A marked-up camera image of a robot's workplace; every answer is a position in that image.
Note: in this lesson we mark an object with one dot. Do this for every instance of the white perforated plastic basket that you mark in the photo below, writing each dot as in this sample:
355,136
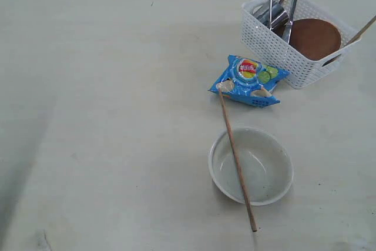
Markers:
272,50

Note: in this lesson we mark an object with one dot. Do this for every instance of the silver metal knife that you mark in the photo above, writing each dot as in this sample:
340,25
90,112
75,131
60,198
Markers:
288,28

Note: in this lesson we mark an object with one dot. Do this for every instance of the brown round plate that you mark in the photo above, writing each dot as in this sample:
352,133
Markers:
315,38

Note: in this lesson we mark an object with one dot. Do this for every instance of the white ceramic bowl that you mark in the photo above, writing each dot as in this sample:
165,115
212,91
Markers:
266,167

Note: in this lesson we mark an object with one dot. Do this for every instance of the blue chips snack bag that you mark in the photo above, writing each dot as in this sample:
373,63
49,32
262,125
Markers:
249,82

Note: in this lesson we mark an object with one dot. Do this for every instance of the stainless steel cup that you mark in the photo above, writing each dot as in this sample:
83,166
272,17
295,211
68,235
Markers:
274,19

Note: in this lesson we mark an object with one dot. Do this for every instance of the wooden chopstick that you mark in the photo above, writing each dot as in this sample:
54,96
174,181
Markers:
238,165
363,29

